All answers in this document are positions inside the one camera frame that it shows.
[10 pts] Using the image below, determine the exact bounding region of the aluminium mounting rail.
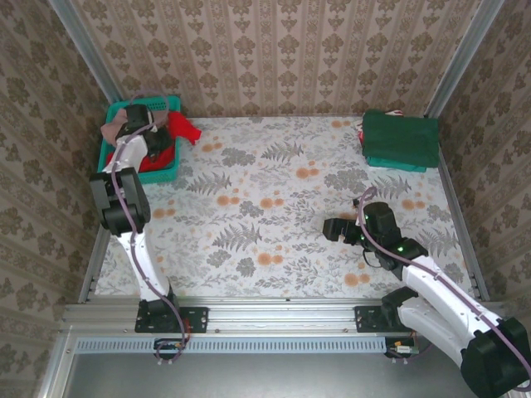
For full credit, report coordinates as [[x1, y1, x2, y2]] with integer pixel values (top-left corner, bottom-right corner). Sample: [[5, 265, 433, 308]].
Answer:
[[61, 296, 505, 332]]

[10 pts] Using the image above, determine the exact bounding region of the aluminium table side rail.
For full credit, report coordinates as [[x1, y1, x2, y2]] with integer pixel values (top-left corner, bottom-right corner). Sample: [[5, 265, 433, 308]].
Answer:
[[437, 153, 490, 302], [78, 226, 111, 303]]

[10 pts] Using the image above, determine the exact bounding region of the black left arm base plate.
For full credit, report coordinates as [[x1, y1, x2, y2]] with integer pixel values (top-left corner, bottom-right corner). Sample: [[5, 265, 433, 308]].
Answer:
[[134, 298, 208, 333]]

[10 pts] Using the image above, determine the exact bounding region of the teal t-shirt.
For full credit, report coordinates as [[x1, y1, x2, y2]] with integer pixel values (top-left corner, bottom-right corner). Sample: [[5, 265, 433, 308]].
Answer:
[[367, 155, 427, 174]]

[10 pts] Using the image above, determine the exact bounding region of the floral tablecloth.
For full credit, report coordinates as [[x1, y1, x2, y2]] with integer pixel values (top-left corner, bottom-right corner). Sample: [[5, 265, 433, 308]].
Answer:
[[95, 115, 476, 299]]

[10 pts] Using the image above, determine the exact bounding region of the grey slotted cable duct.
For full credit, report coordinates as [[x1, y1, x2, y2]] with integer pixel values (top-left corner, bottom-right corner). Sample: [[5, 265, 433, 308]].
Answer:
[[76, 336, 387, 354]]

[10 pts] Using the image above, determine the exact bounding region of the grey metal panel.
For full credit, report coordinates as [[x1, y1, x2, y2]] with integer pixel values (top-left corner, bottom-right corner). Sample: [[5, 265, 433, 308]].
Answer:
[[61, 352, 470, 398]]

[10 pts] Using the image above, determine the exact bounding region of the teal plastic basket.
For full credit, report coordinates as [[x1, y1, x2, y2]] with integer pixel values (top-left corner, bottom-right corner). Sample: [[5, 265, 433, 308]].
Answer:
[[97, 95, 183, 186]]

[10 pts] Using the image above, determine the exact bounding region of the small electronics board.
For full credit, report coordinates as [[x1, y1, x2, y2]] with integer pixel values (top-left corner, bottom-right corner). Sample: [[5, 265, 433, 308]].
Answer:
[[384, 337, 418, 358], [153, 337, 188, 361]]

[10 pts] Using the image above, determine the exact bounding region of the red bear print t-shirt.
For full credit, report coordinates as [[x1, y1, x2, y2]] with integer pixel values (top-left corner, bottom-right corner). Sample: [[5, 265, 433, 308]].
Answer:
[[105, 110, 203, 173]]

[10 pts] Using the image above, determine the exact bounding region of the aluminium frame post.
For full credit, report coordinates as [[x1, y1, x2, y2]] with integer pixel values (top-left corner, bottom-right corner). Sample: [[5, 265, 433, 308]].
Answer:
[[49, 0, 124, 104], [425, 0, 505, 119]]

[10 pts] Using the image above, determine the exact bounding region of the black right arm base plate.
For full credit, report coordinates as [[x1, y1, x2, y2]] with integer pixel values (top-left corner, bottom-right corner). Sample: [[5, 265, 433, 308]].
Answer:
[[354, 305, 416, 333]]

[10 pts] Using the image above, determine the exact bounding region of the dark green t-shirt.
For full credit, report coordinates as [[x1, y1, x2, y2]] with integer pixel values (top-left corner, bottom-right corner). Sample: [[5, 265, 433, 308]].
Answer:
[[361, 109, 441, 169]]

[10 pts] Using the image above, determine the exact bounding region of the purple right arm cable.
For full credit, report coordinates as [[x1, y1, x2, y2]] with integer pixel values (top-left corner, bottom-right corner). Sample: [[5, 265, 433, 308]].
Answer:
[[354, 186, 531, 393]]

